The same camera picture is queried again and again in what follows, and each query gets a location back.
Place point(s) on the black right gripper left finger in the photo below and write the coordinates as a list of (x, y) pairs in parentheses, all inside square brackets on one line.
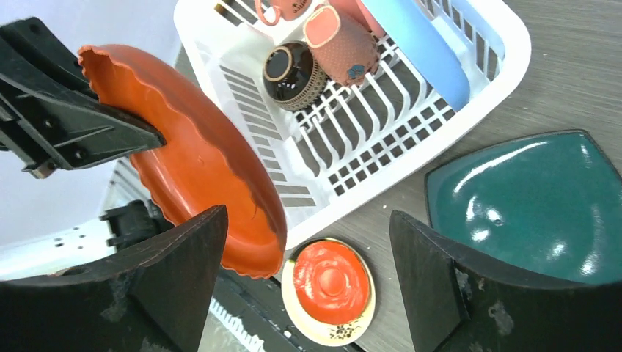
[(152, 296)]

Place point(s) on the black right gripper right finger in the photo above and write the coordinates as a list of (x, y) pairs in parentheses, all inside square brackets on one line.
[(457, 298)]

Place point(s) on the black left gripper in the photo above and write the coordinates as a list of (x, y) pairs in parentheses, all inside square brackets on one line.
[(50, 117)]

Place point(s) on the cream patterned plate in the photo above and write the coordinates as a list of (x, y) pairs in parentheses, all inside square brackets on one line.
[(322, 333)]

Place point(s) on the orange saucer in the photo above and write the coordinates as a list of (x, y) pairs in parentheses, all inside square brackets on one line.
[(330, 282)]

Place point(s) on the red round plate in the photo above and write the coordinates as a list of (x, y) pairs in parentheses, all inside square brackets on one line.
[(205, 161)]

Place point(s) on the dark green square plate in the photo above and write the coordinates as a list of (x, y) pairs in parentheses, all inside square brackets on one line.
[(548, 203)]

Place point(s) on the white plastic dish rack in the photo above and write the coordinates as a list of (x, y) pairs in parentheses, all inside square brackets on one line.
[(351, 144)]

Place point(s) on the light blue plate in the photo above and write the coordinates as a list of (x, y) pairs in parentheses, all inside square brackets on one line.
[(424, 47)]

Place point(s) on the brown ceramic bowl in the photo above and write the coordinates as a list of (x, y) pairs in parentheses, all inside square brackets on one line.
[(292, 76)]

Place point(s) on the white mug pink handle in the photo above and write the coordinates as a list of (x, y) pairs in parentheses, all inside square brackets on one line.
[(345, 50)]

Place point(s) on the pink mug with handle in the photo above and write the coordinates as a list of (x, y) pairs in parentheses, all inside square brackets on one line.
[(288, 10)]

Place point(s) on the pink cup white inside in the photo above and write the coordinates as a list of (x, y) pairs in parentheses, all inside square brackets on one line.
[(358, 11)]

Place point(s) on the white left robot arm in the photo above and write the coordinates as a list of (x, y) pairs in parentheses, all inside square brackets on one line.
[(69, 194)]

